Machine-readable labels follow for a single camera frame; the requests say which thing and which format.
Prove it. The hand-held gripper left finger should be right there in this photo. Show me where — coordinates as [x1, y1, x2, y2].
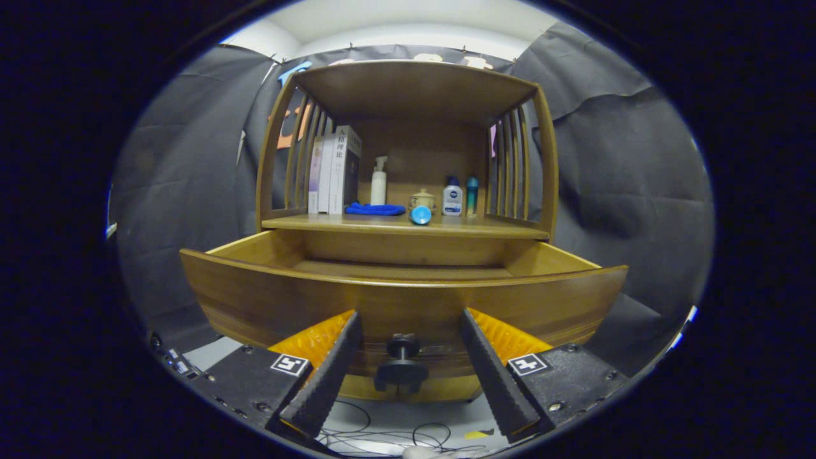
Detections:
[185, 310, 364, 444]

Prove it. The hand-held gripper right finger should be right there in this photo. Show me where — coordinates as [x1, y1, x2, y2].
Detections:
[459, 309, 630, 444]

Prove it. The black drawer knob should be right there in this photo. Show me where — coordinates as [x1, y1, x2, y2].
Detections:
[374, 333, 429, 393]

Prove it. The wooden drawer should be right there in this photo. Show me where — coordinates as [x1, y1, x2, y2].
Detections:
[180, 228, 629, 383]

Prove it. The wooden countertop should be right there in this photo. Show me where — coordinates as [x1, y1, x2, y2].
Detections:
[261, 212, 550, 241]

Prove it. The wooden cabinet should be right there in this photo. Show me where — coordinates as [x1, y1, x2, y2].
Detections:
[255, 59, 560, 404]

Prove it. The blue folded cloth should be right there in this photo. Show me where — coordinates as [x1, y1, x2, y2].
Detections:
[345, 202, 407, 217]

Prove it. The white lotion bottle blue cap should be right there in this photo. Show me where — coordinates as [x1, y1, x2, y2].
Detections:
[442, 175, 463, 217]

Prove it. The white pump bottle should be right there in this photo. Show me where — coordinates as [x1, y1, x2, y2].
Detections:
[370, 156, 388, 206]

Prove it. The purple spine book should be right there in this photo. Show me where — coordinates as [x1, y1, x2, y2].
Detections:
[308, 135, 323, 214]

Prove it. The thin white book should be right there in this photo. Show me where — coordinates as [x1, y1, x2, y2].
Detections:
[317, 133, 337, 214]

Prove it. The thick white and black book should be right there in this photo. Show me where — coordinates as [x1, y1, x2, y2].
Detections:
[328, 125, 362, 215]

